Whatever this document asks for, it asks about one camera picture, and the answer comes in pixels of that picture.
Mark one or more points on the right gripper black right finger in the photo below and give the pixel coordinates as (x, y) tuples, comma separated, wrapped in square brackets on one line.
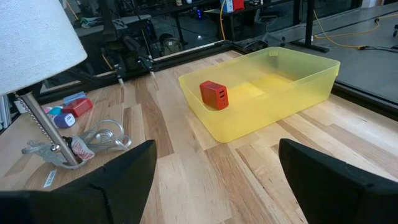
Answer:
[(335, 193)]

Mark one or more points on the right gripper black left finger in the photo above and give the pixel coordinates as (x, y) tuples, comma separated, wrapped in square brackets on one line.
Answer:
[(109, 193)]

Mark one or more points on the purple wall charger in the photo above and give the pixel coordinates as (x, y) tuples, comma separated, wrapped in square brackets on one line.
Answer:
[(63, 120)]

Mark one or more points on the crimson wall charger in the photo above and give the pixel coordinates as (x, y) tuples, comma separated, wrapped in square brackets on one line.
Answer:
[(77, 107)]

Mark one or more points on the teal wall charger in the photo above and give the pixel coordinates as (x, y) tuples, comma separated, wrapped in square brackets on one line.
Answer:
[(57, 110)]

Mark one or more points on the red multi-port wall charger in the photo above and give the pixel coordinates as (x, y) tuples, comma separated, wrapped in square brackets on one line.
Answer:
[(214, 95)]

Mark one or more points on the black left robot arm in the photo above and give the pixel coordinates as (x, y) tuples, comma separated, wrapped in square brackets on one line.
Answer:
[(133, 46)]

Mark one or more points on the yellow translucent plastic bin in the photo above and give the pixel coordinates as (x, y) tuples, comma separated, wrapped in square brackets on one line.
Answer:
[(264, 115)]

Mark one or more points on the olive backpack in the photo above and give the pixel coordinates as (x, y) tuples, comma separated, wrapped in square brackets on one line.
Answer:
[(171, 46)]

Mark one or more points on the white shade wooden base lamp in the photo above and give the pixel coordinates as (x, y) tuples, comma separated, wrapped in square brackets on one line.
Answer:
[(34, 40)]

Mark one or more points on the black metal stand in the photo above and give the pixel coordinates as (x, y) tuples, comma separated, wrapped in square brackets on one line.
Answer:
[(310, 21)]

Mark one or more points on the red box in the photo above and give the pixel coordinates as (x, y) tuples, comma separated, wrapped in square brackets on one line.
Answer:
[(238, 4)]

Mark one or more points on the blue and white box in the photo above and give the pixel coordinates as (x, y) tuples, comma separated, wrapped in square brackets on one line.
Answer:
[(228, 5)]

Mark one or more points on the light blue wall charger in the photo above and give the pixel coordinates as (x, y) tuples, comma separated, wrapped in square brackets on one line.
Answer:
[(74, 96)]

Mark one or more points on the black aluminium table frame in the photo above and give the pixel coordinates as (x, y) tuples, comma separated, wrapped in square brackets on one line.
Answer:
[(192, 56)]

